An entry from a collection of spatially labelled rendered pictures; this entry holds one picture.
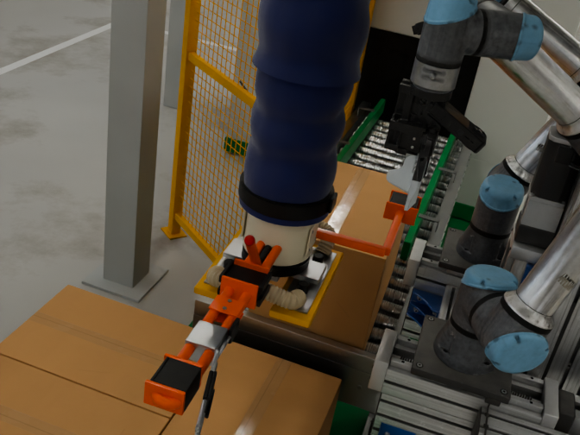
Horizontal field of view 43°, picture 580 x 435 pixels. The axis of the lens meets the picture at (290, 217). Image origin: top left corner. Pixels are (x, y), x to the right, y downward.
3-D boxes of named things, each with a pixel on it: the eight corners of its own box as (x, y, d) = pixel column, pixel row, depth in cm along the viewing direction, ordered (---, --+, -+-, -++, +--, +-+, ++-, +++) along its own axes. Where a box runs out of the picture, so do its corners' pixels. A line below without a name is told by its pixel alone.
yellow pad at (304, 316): (307, 248, 202) (310, 232, 200) (343, 258, 200) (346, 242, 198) (267, 317, 173) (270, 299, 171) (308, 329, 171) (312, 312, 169)
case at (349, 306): (297, 242, 301) (312, 154, 281) (393, 271, 293) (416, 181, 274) (245, 325, 250) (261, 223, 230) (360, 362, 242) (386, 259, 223)
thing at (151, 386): (164, 373, 136) (166, 352, 134) (201, 385, 135) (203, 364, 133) (142, 402, 129) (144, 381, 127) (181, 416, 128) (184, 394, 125)
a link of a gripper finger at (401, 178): (379, 203, 127) (394, 153, 128) (412, 212, 126) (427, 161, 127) (378, 199, 124) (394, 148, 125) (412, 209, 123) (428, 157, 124)
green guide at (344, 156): (366, 108, 448) (369, 94, 444) (383, 112, 446) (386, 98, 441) (276, 221, 313) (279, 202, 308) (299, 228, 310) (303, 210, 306)
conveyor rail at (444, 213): (461, 157, 442) (469, 128, 433) (469, 160, 441) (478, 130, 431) (371, 404, 246) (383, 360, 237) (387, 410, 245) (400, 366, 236)
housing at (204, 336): (196, 336, 147) (198, 318, 145) (228, 346, 146) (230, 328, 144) (181, 357, 141) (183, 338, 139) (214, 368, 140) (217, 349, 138)
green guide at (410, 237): (453, 130, 436) (457, 116, 432) (470, 135, 434) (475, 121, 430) (399, 258, 301) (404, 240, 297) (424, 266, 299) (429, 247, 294)
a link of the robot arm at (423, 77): (463, 60, 124) (457, 73, 117) (456, 86, 126) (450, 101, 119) (419, 50, 125) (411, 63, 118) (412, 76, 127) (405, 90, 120)
